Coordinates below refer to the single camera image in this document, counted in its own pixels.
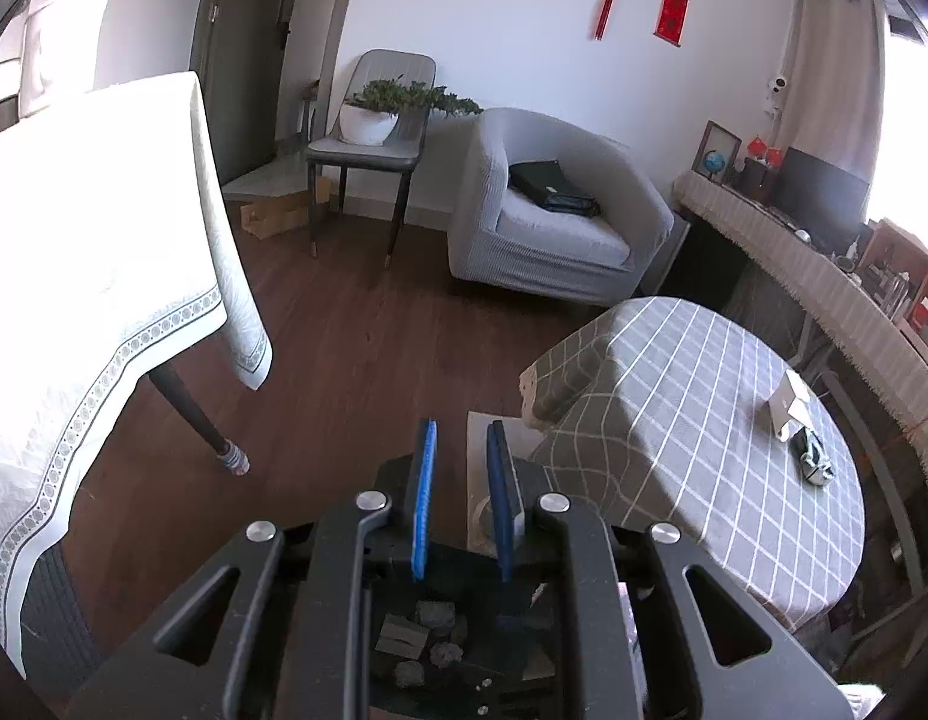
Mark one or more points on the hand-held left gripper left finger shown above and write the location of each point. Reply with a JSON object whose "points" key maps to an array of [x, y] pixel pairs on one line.
{"points": [[426, 495]]}

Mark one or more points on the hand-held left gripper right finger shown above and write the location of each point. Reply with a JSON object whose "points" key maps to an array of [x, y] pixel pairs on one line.
{"points": [[501, 502]]}

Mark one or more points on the black trash bin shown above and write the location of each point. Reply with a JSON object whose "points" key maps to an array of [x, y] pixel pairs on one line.
{"points": [[464, 577]]}

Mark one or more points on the black silver foil wrapper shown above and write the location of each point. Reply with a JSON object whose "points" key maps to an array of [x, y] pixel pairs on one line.
{"points": [[812, 457]]}

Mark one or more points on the grey checked tablecloth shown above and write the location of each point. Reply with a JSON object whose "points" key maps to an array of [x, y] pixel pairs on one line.
{"points": [[696, 405]]}

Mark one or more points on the dark table leg striped sock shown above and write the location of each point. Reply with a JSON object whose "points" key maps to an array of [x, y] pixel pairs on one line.
{"points": [[201, 420]]}

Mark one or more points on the white paper card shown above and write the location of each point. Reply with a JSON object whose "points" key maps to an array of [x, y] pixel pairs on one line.
{"points": [[790, 401]]}

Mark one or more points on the brown cardboard box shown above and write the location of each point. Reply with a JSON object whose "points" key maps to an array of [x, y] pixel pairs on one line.
{"points": [[276, 214]]}

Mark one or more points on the black leather bag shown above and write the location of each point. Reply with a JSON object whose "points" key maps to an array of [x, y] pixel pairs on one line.
{"points": [[546, 184]]}

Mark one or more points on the grey fabric armchair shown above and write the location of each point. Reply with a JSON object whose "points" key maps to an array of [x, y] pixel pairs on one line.
{"points": [[569, 157]]}

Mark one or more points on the potted plant white pot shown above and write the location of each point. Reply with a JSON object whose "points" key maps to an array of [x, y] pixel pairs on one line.
{"points": [[366, 124]]}

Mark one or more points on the beige fringed desk cloth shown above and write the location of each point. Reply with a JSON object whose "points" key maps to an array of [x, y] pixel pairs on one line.
{"points": [[808, 270]]}

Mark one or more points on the grey ribbed cushion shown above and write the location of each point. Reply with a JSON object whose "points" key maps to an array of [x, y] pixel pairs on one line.
{"points": [[59, 615]]}

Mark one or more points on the white patterned tablecloth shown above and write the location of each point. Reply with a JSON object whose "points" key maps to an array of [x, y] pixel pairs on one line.
{"points": [[89, 262]]}

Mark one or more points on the framed globe picture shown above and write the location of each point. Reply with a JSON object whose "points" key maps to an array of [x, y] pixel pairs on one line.
{"points": [[717, 154]]}

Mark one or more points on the dark brown box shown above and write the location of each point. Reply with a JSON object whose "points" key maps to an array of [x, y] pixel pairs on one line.
{"points": [[756, 180]]}

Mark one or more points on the grey dining chair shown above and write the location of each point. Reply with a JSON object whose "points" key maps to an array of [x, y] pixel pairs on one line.
{"points": [[392, 67]]}

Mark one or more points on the red desk ornaments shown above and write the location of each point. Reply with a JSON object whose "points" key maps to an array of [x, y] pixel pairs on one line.
{"points": [[763, 150]]}

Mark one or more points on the black computer monitor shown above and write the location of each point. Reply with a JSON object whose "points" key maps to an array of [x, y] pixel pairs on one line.
{"points": [[820, 199]]}

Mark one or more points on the wooden shelf unit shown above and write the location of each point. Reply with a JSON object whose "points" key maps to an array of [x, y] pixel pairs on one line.
{"points": [[906, 270]]}

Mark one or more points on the dark grey door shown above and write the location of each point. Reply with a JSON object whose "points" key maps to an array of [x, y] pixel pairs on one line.
{"points": [[239, 52]]}

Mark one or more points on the beige curtain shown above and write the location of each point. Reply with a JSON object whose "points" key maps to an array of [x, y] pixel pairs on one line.
{"points": [[831, 75]]}

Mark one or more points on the bright window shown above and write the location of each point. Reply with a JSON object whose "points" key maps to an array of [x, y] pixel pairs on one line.
{"points": [[913, 127]]}

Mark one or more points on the white covered appliance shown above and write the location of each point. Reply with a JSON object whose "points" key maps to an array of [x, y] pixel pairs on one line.
{"points": [[66, 45]]}

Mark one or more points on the grey metal chair frame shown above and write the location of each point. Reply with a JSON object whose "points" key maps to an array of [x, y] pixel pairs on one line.
{"points": [[895, 495]]}

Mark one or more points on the white security camera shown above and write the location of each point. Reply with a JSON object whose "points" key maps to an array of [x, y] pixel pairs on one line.
{"points": [[777, 90]]}

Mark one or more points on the small red wall scroll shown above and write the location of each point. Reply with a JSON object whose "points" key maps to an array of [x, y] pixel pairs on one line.
{"points": [[672, 11]]}

